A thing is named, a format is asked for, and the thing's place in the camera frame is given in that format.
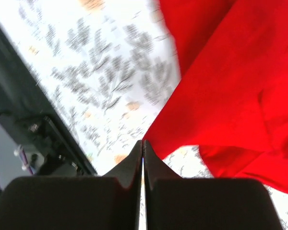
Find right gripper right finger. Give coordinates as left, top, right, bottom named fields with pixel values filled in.
left=143, top=141, right=282, bottom=230

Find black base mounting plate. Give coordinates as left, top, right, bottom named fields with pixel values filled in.
left=0, top=9, right=98, bottom=192

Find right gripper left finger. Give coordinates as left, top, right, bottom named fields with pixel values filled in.
left=0, top=141, right=143, bottom=230

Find red t shirt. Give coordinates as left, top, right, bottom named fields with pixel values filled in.
left=144, top=0, right=288, bottom=193

